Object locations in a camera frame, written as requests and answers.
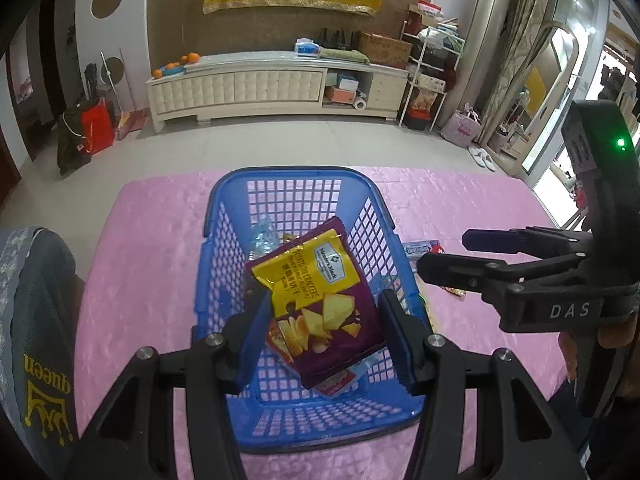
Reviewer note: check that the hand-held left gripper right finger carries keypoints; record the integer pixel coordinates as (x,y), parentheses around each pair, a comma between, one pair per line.
(400,340)

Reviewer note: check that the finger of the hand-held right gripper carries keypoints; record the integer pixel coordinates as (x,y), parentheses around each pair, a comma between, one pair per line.
(450,270)
(490,241)

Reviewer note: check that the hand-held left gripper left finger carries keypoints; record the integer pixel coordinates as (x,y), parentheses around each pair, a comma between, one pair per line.
(255,335)

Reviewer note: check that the purple yellow chip bag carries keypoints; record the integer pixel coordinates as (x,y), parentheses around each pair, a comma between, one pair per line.
(320,310)

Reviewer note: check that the blue plastic basket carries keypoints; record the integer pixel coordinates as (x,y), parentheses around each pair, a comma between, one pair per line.
(300,420)

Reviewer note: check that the person's right hand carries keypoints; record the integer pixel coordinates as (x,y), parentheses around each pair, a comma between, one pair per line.
(568,357)

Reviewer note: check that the red yellow snack packet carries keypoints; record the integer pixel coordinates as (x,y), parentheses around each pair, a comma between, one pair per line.
(436,247)

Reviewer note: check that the blue gum pack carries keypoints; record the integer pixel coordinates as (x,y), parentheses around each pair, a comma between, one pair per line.
(417,249)

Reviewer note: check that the green white cracker packet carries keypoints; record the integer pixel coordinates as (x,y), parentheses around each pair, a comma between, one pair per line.
(425,310)

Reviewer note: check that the white slipper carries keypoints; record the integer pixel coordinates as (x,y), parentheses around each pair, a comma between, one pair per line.
(476,156)
(487,160)

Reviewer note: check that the clear blue snack packet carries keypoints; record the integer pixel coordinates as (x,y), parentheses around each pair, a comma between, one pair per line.
(262,240)

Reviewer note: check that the pink tote bag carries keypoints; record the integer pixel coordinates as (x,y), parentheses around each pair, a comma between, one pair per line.
(461,129)

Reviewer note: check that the hanging dark clothes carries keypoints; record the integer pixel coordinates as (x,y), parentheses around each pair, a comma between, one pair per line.
(617,85)

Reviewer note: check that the arched floor mirror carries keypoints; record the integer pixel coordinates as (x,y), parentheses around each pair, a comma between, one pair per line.
(542,100)

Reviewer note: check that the pink tablecloth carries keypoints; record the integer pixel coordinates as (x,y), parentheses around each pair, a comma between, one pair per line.
(140,260)

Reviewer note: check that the red gift box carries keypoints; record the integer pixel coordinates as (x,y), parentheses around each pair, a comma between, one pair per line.
(421,107)

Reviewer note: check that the patterned curtain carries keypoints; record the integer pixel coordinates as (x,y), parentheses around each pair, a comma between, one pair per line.
(520,50)

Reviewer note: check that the white metal rack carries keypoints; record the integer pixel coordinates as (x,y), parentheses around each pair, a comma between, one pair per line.
(430,55)

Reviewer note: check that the orange box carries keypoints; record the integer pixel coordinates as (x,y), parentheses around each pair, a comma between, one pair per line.
(340,94)

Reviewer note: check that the light blue box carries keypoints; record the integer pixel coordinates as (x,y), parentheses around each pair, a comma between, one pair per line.
(347,81)

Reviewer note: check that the white standing air conditioner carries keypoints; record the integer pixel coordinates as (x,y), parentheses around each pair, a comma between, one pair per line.
(487,25)

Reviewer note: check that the cardboard box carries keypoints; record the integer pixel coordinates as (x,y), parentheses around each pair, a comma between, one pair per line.
(385,50)

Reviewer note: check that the green cushion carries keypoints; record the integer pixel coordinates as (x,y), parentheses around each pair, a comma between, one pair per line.
(345,55)

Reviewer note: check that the pink dustpan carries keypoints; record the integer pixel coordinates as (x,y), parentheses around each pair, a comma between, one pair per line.
(131,124)

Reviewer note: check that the cream tv cabinet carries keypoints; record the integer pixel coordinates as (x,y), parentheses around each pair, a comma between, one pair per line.
(260,85)

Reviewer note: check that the black router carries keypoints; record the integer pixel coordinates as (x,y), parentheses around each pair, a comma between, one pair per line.
(336,39)

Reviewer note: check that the red bag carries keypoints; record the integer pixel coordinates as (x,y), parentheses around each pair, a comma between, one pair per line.
(97,127)

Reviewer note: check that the black bag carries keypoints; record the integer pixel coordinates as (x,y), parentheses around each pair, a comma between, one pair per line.
(72,145)

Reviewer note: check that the blue tissue box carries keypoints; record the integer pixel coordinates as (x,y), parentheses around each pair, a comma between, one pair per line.
(306,47)

